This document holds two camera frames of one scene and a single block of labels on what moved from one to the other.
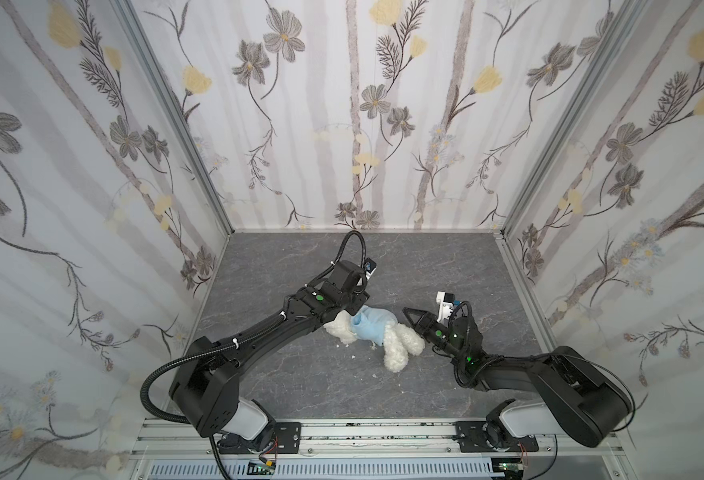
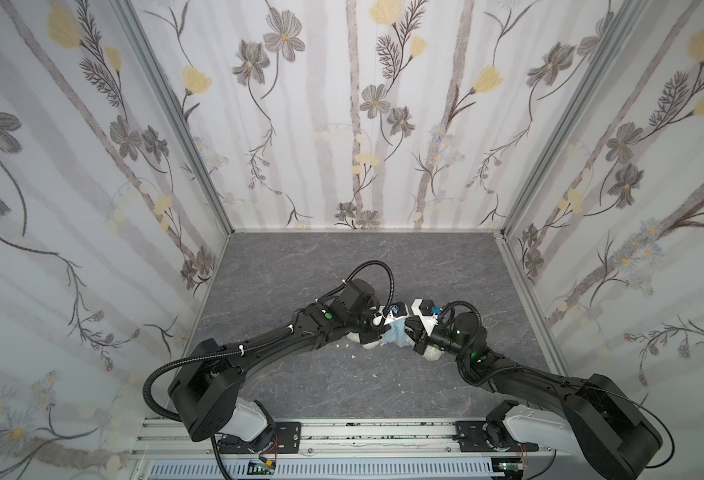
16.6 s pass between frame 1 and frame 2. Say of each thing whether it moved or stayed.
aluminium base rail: stayed
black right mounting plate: stayed
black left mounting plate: stayed
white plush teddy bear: moved
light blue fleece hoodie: moved
